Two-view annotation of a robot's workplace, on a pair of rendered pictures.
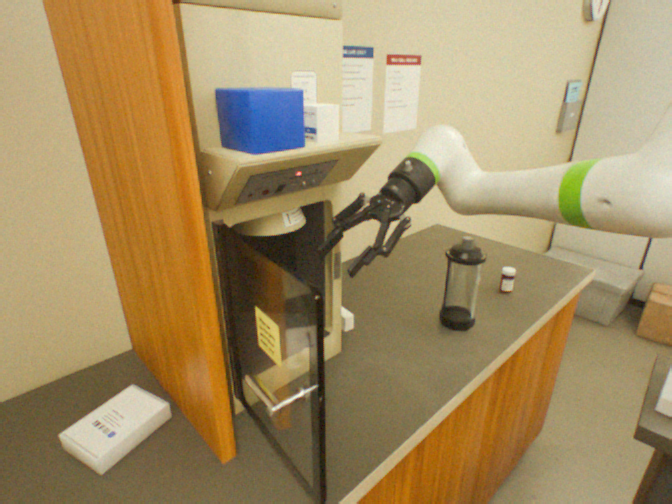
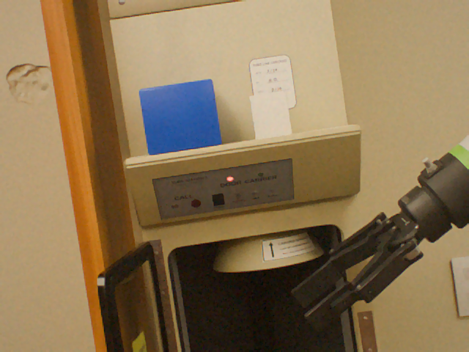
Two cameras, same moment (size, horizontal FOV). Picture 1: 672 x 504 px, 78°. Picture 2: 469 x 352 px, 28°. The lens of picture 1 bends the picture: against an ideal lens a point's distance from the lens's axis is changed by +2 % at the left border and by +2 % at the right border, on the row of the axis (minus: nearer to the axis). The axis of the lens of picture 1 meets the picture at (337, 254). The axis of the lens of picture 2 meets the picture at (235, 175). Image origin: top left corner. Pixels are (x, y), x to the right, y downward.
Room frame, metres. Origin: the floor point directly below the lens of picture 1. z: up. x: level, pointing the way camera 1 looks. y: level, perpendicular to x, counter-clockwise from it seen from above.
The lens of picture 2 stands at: (-0.24, -0.80, 1.53)
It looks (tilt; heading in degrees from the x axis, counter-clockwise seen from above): 3 degrees down; 42
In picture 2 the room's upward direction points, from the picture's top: 8 degrees counter-clockwise
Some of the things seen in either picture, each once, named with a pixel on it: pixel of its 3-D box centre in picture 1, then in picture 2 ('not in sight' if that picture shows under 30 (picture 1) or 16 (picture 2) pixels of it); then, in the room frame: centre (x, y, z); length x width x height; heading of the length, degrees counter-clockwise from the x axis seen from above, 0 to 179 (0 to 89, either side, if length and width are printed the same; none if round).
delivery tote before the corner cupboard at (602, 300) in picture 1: (581, 284); not in sight; (2.69, -1.82, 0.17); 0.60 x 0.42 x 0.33; 41
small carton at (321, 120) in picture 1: (319, 122); (270, 115); (0.77, 0.03, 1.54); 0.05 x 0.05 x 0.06; 40
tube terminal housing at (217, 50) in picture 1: (252, 217); (253, 254); (0.87, 0.19, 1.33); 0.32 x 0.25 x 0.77; 133
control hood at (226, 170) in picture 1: (301, 170); (246, 177); (0.74, 0.07, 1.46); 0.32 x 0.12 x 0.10; 133
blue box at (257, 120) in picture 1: (261, 118); (181, 117); (0.68, 0.12, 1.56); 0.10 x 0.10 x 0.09; 43
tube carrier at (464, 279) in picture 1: (461, 286); not in sight; (1.03, -0.36, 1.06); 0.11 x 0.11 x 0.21
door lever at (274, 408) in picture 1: (273, 389); not in sight; (0.46, 0.09, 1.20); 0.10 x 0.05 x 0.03; 37
